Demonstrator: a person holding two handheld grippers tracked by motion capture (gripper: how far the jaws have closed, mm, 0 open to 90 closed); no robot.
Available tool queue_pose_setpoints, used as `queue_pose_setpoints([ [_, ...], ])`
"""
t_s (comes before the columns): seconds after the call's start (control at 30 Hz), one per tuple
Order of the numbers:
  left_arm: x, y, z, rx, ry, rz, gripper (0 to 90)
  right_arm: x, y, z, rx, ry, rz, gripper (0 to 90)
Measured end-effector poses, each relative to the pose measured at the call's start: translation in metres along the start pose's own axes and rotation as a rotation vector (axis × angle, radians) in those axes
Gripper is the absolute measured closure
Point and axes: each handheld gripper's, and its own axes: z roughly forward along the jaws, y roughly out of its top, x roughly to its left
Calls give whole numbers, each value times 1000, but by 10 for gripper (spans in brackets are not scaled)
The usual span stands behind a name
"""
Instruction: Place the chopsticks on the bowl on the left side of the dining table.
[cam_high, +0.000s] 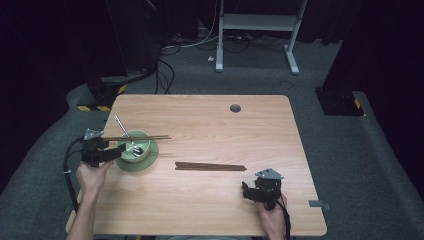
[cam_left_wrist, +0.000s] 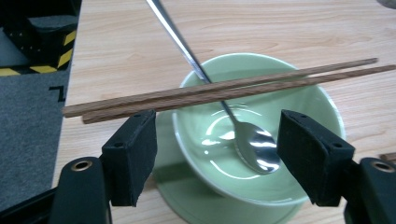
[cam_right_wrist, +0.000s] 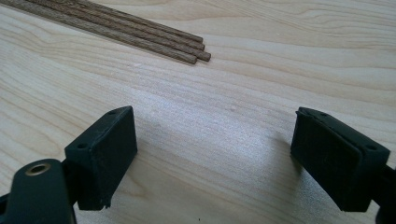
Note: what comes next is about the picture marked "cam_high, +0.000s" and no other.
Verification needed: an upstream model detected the person's left hand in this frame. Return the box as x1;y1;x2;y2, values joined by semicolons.
75;159;114;198

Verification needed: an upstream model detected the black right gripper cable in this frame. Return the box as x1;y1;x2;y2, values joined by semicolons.
275;196;293;240

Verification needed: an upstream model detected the black floor cable loop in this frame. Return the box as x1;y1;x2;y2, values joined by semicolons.
154;59;176;95

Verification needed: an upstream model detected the white floor cable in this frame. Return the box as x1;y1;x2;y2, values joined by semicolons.
162;0;220;51

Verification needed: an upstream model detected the green plate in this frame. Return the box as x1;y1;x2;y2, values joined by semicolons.
114;130;160;173

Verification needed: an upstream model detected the grey tape strip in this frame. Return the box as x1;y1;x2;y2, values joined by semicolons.
308;199;332;211

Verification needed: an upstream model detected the person's right hand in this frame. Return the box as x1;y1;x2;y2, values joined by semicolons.
258;194;288;236

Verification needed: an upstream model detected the pile of brown wooden chopsticks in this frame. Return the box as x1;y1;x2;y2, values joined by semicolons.
174;161;248;172

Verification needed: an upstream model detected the bundle of black floor cables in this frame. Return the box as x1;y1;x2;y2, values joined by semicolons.
196;33;288;54

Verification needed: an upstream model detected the black upright case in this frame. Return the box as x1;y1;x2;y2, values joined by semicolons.
106;0;162;76

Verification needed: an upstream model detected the metal spoon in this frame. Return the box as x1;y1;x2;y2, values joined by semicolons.
113;114;144;158

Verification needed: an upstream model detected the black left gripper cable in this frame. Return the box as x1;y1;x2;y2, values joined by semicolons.
63;137;84;213

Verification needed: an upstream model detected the single brown chopstick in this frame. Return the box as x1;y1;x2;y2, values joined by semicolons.
101;136;172;142
102;134;170;141

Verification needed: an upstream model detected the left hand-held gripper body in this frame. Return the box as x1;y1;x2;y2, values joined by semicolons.
80;128;109;168

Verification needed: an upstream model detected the white metal stand frame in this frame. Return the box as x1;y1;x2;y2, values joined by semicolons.
215;0;308;76

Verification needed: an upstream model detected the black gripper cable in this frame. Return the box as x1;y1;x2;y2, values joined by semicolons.
275;196;293;240
63;137;84;213

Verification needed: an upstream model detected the green bowl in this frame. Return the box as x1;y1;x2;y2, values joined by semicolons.
116;129;152;164

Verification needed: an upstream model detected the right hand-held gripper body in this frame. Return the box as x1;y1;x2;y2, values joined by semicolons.
254;168;285;212

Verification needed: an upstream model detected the black base with hazard stripes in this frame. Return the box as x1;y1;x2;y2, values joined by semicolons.
77;74;128;113
314;87;365;117

